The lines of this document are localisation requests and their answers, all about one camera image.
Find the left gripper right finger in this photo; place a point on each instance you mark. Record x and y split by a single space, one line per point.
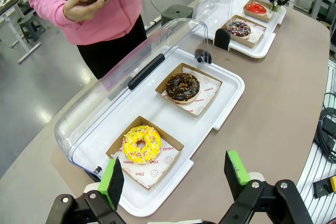
236 171

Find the person's right hand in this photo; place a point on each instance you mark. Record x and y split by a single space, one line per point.
81 11

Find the white slotted base plate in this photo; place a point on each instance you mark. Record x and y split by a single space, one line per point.
323 208

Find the clear display case lid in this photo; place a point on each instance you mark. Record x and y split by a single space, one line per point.
212 1
118 58

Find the chocolate donut with orange crumbs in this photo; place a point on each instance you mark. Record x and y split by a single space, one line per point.
173 90

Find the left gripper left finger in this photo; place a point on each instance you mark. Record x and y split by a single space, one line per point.
115 182

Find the white printed paper liner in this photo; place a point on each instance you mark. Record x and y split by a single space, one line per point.
256 36
207 95
162 163

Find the brown cardboard donut box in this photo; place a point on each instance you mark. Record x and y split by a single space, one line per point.
258 18
252 23
168 138
202 74

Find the grey plastic stool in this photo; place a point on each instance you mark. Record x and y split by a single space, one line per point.
31 24

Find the red glazed donut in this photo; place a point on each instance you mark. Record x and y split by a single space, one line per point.
250 9

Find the person in pink hoodie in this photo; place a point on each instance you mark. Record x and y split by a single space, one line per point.
113 19

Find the white display case base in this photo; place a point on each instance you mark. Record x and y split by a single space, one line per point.
267 43
210 119

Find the black bracket with yellow part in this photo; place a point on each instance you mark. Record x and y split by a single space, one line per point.
321 188

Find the chocolate donut with coloured sprinkles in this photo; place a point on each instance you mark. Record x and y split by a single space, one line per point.
233 31

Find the yellow glazed sprinkle donut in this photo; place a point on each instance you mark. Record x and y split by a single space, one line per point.
131 142

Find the dark plastic stool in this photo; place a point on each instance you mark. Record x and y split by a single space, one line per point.
176 11

